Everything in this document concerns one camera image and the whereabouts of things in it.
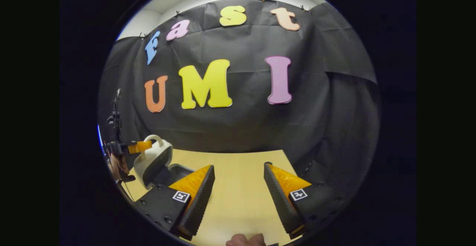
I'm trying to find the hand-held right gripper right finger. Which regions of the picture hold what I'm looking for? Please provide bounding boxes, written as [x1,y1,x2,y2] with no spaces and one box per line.
[263,161,346,240]

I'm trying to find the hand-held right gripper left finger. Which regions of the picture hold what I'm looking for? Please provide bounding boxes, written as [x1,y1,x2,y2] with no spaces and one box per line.
[135,164,216,241]

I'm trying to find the white suitcase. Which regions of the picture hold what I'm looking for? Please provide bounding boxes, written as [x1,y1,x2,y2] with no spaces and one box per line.
[133,135,194,191]

